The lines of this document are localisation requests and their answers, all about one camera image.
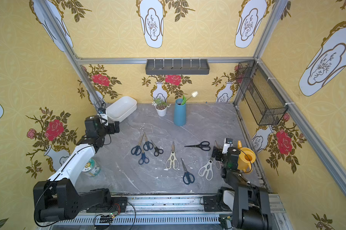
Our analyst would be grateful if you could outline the white kitchen scissors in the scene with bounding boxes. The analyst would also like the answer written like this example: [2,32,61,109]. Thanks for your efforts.
[199,158,213,181]

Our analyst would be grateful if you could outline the white plastic storage box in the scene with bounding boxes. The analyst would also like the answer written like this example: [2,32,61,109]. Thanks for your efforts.
[106,96,137,122]

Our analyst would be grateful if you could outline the blue scissors floor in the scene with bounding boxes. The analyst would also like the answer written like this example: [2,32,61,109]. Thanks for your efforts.
[181,158,195,185]

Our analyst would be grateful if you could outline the blue scissors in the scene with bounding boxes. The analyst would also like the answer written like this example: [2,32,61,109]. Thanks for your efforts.
[143,133,154,151]
[131,134,145,156]
[138,150,150,165]

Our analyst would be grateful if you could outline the beige kitchen scissors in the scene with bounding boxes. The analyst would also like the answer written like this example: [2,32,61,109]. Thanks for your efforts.
[165,142,179,170]

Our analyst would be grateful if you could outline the small black scissors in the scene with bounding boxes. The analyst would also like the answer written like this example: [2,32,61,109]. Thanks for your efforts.
[151,140,164,157]

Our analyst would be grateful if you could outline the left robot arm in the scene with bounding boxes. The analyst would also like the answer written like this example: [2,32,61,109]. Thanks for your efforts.
[33,116,120,225]

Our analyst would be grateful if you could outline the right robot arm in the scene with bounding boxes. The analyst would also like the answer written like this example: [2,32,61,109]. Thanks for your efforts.
[212,147,273,230]

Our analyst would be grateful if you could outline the yellow watering can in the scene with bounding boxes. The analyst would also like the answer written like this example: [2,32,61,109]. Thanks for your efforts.
[237,141,256,173]

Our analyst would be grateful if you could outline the white green tape roll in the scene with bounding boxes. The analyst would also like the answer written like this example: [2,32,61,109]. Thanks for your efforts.
[82,158,101,177]

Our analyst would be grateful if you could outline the small circuit board right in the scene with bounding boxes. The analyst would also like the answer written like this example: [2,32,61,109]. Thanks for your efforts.
[219,216,233,230]

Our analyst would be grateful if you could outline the small circuit board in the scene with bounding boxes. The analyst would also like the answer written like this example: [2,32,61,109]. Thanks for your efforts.
[99,212,119,225]
[219,216,233,230]

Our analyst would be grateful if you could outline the blue cylindrical vase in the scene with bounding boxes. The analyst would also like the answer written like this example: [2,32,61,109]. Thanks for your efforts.
[174,98,186,126]

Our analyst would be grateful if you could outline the small white potted plant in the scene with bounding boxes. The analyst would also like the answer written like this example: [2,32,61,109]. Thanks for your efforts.
[152,98,171,117]

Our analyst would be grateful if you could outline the white tulip flower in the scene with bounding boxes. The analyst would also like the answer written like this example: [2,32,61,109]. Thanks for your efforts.
[181,91,199,105]

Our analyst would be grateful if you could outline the small circuit board left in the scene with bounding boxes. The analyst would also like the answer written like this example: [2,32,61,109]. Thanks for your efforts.
[99,212,119,225]

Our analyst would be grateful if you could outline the pink handled scissors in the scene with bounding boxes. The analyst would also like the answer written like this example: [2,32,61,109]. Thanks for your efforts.
[214,141,222,170]

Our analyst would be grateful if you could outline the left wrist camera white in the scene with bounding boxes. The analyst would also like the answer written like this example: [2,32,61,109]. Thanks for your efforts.
[98,107,108,127]

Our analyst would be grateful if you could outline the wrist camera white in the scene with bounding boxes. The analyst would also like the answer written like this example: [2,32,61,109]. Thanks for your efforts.
[98,107,108,127]
[222,138,233,154]

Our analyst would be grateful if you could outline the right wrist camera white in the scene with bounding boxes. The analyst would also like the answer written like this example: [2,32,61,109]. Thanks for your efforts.
[222,138,233,154]

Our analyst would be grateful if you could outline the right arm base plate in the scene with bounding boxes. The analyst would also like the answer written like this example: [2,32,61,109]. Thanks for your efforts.
[202,195,231,212]

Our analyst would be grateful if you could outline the black wire mesh basket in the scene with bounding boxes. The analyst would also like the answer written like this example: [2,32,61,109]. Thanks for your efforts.
[236,60,288,126]

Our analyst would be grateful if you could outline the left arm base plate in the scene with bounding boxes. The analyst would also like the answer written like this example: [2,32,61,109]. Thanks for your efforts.
[86,196,128,213]

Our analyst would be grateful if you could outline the grey wall shelf rack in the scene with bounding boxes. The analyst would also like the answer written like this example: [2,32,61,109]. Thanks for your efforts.
[145,58,210,75]

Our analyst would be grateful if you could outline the aluminium rail base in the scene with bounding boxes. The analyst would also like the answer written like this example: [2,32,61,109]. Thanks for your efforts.
[36,193,293,230]

